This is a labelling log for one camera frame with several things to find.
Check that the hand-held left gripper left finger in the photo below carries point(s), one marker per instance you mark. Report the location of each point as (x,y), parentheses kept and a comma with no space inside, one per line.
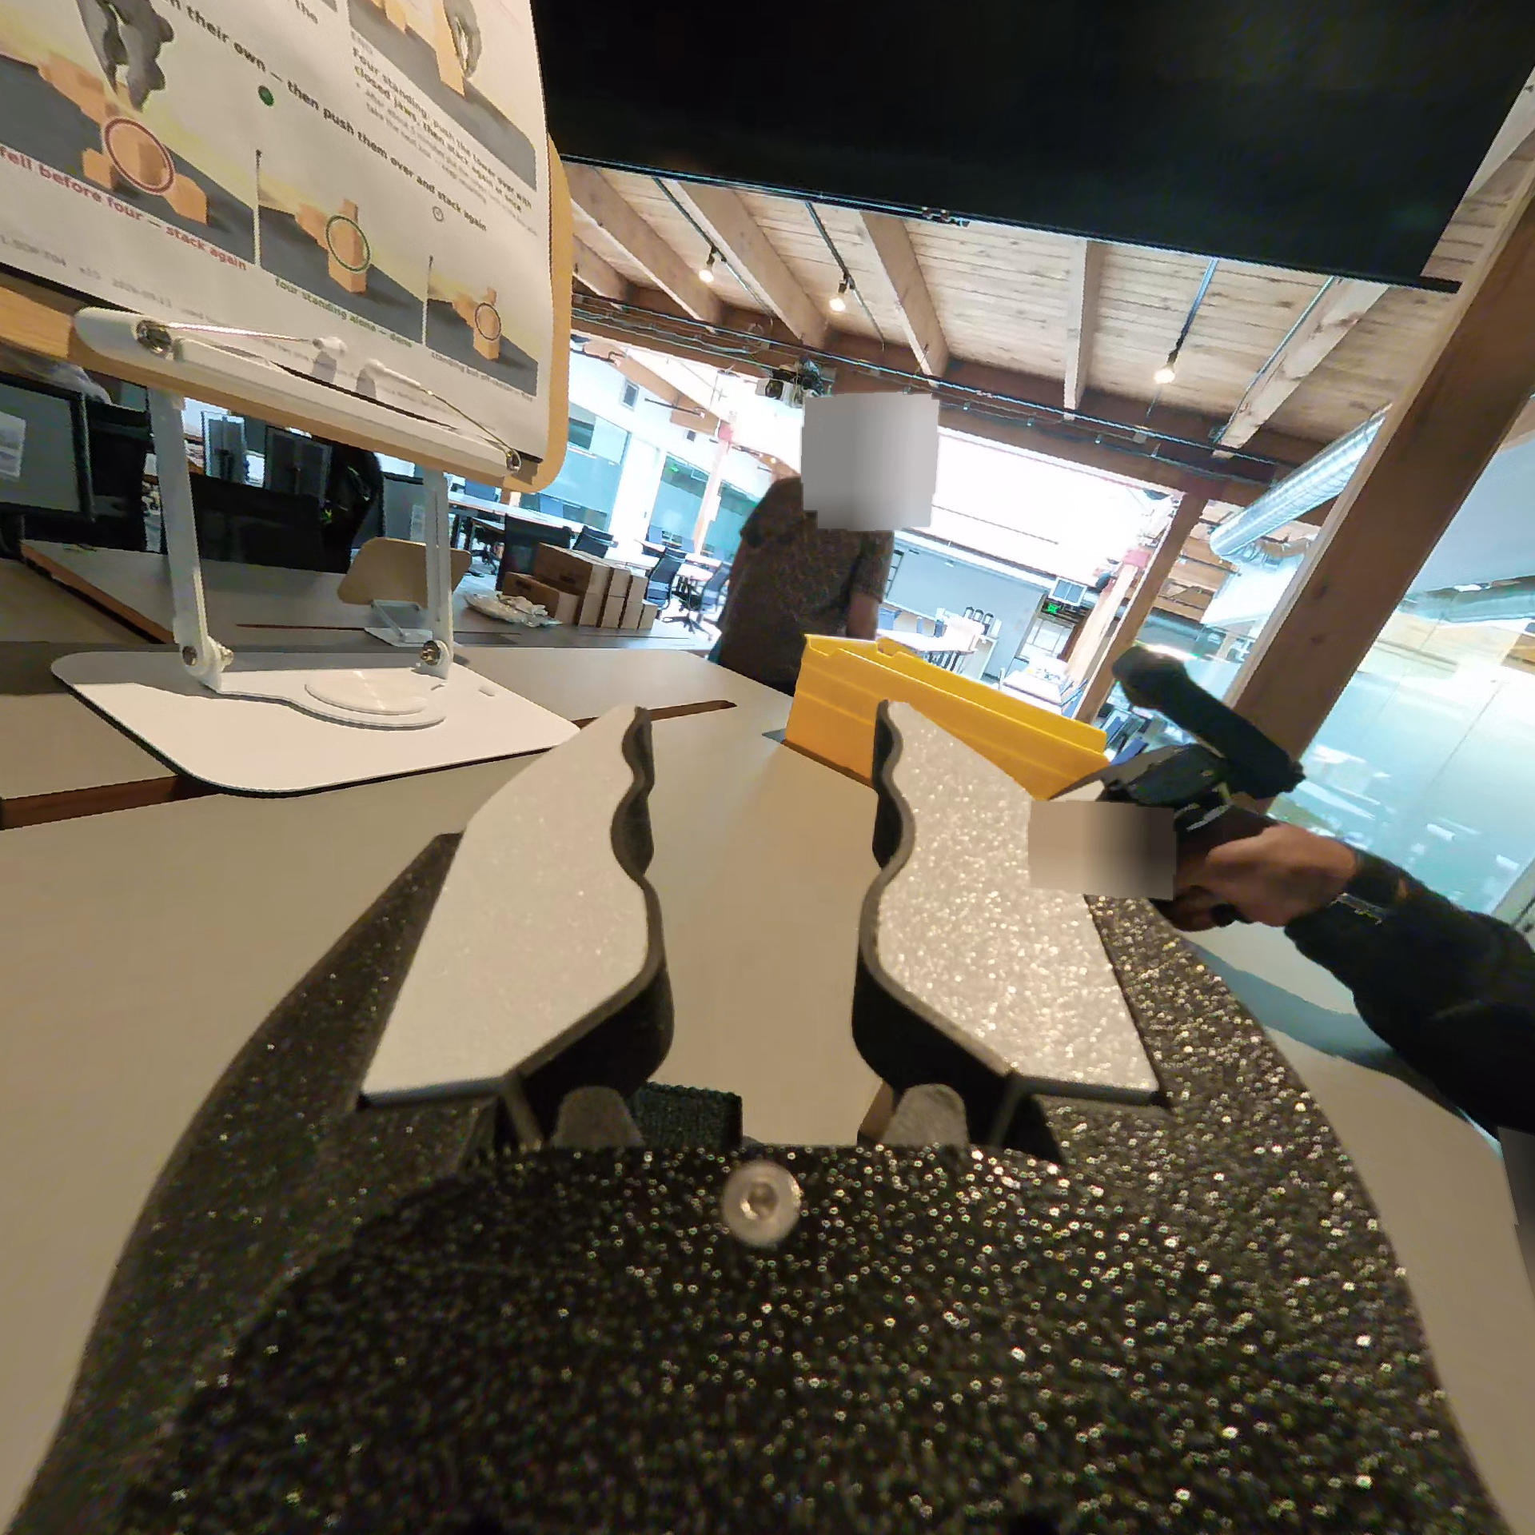
(528,927)

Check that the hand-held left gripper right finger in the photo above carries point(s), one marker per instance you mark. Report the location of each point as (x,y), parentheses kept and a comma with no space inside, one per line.
(970,957)

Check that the person's right forearm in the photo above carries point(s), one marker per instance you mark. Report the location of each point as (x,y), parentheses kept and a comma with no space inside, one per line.
(1440,971)

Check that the person's right hand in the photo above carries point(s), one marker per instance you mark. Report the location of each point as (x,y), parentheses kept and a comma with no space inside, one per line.
(1286,871)

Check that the yellow plastic bin stack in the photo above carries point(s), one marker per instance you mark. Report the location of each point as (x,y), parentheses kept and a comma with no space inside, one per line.
(1055,750)

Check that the crumpled white wrapper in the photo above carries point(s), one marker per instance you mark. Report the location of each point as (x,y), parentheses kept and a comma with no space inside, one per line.
(513,609)

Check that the row of cardboard boxes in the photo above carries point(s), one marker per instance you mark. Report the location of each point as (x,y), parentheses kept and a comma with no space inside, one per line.
(588,585)

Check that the pale wooden stand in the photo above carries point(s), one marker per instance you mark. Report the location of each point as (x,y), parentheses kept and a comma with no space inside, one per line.
(386,570)

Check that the office chair with dark jacket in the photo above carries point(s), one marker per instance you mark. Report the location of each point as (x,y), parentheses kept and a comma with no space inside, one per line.
(300,518)

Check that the large black monitor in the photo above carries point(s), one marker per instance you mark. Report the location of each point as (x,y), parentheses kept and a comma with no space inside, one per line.
(1020,108)

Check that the wooden board with instruction sheet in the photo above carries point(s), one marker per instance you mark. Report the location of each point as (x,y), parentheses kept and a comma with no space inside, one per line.
(300,180)

